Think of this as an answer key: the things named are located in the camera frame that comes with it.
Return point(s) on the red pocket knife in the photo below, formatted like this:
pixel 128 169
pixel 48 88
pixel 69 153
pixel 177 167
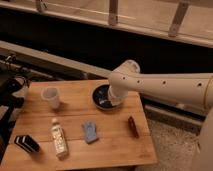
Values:
pixel 132 127

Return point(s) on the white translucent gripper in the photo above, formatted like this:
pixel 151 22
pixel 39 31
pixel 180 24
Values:
pixel 116 95

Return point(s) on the black white striped eraser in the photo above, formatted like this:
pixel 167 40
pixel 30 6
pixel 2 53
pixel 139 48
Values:
pixel 27 143

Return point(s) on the clear plastic bottle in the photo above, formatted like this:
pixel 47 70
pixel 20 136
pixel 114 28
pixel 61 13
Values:
pixel 59 139

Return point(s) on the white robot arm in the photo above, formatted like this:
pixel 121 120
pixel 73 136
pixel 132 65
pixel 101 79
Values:
pixel 193 89

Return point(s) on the black equipment stand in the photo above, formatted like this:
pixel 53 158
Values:
pixel 14 85

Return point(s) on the blue sponge cloth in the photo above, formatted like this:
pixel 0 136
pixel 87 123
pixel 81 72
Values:
pixel 89 129

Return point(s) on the metal window railing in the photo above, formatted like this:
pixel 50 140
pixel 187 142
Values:
pixel 188 21

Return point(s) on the black round bowl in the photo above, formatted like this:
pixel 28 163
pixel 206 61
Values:
pixel 100 98

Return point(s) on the translucent plastic cup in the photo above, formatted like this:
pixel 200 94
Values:
pixel 51 95

